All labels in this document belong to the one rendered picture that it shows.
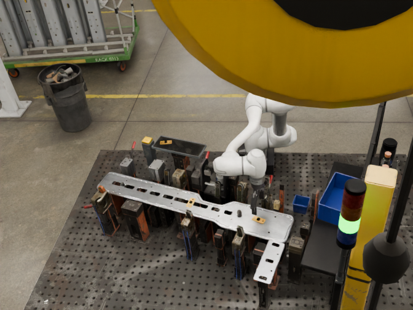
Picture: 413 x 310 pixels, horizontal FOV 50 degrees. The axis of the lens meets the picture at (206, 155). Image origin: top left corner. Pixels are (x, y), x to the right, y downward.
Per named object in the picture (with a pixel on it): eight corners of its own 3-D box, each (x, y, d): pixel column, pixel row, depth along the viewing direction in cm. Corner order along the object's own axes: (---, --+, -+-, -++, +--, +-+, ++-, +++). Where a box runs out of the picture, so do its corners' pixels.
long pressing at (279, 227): (92, 192, 309) (91, 190, 308) (110, 171, 325) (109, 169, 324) (285, 245, 260) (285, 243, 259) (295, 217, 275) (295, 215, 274)
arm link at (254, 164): (265, 166, 252) (243, 166, 253) (265, 145, 242) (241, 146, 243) (267, 179, 244) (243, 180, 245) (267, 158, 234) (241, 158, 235)
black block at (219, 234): (214, 267, 287) (209, 238, 268) (220, 254, 295) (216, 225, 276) (225, 270, 284) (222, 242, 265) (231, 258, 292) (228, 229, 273)
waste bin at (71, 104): (49, 136, 534) (27, 85, 487) (66, 111, 574) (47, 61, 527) (88, 137, 526) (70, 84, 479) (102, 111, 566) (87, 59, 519)
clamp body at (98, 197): (99, 236, 316) (86, 201, 293) (110, 221, 326) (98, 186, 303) (112, 240, 313) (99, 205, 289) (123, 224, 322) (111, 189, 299)
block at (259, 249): (251, 281, 277) (249, 253, 258) (256, 267, 284) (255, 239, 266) (265, 285, 273) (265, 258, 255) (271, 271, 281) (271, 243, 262)
